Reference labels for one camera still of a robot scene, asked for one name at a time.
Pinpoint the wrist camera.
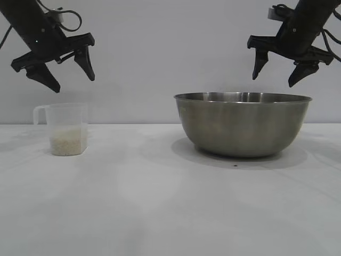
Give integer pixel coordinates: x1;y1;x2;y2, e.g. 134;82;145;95
268;7;283;21
51;9;65;24

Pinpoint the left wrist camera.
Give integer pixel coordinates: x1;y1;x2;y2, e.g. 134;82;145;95
51;9;65;24

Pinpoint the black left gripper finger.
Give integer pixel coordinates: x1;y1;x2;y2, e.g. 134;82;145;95
26;62;61;94
74;46;96;82

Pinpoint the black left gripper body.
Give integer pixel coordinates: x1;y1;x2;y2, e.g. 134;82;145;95
10;19;96;73

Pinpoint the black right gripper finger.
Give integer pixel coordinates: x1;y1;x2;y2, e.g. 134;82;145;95
288;62;320;88
252;50;269;81

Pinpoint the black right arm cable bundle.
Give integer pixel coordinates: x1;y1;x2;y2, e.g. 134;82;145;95
317;26;341;63

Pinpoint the stainless steel mixing bowl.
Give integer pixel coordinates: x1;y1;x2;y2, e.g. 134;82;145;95
173;91;313;158

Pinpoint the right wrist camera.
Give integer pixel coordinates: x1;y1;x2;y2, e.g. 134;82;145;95
268;7;283;21

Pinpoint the black left camera cable loop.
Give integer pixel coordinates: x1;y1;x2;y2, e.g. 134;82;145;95
46;10;82;32

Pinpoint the black right camera cable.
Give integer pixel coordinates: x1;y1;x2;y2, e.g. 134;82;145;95
271;0;297;16

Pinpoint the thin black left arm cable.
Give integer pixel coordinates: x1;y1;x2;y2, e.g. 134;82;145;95
0;25;13;50

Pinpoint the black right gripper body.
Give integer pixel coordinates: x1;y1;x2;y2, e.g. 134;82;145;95
247;18;334;66

